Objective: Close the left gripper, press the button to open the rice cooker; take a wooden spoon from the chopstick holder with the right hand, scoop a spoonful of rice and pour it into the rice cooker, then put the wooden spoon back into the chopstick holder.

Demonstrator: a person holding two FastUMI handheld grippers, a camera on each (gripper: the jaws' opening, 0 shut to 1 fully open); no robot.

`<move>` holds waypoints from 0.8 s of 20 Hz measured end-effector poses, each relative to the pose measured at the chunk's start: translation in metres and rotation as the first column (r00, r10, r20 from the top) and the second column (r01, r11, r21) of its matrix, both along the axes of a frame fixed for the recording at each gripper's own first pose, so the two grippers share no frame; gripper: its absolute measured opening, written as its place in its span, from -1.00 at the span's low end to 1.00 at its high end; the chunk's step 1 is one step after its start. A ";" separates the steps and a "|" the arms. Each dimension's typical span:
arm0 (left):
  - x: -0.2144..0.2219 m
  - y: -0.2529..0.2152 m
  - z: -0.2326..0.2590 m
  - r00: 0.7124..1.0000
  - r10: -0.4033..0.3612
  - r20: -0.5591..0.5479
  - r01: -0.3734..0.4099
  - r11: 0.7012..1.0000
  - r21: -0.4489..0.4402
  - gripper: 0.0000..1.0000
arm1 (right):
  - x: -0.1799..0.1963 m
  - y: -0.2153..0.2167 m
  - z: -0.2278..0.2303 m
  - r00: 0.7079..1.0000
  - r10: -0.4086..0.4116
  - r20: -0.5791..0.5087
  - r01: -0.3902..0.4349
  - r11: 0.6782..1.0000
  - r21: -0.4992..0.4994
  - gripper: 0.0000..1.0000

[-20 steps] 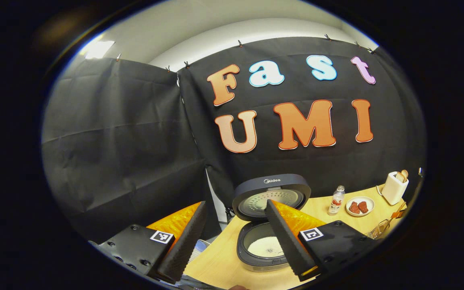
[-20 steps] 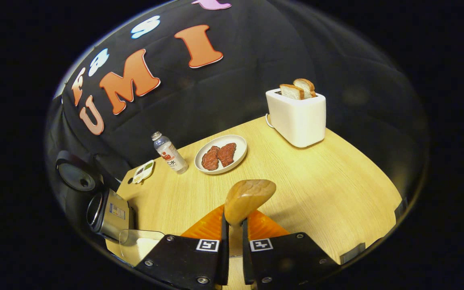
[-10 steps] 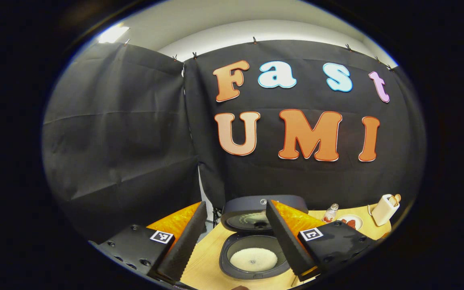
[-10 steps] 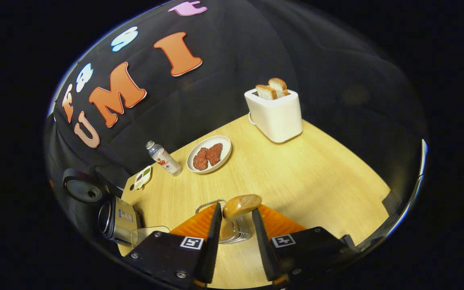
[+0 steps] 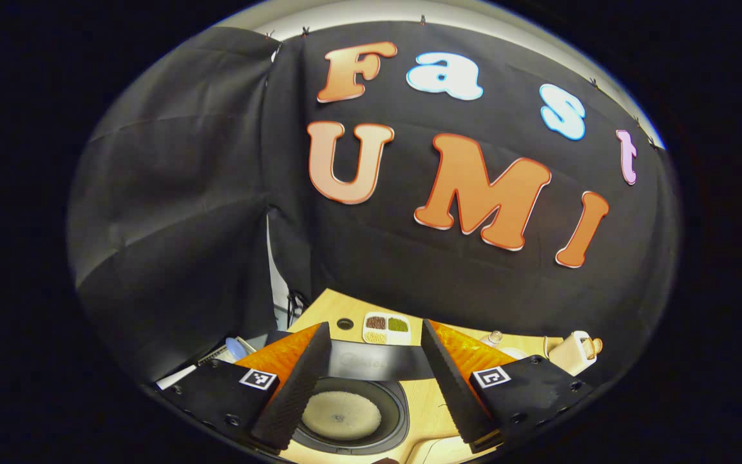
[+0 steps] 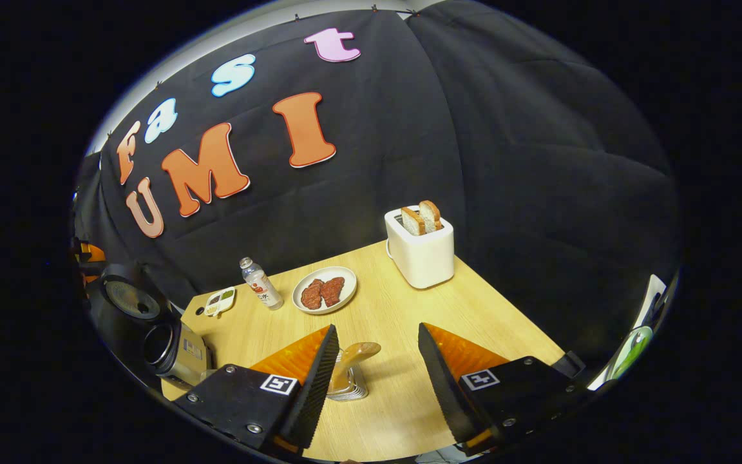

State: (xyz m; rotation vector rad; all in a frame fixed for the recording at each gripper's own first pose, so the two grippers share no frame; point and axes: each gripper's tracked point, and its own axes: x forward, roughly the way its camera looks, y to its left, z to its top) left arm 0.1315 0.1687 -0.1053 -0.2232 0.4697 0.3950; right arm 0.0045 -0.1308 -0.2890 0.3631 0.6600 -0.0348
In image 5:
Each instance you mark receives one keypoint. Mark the white divided bean dish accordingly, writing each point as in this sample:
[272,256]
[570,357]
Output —
[387,332]

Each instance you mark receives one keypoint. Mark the clear drink bottle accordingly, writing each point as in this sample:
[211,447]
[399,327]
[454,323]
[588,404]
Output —
[492,338]

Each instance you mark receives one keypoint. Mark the white toaster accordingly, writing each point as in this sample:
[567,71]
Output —
[567,357]

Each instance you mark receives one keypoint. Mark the toasted bread slice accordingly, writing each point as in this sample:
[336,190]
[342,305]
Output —
[593,347]

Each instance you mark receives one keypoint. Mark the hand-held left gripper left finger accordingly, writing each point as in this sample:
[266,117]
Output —
[300,386]

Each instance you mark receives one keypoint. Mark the dark rice cooker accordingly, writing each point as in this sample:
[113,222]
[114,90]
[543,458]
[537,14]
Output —
[371,364]

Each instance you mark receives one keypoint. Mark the black backdrop cloth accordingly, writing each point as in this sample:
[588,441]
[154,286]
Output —
[184,193]

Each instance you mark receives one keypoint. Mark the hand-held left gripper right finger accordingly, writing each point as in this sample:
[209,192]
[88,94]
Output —
[451,386]

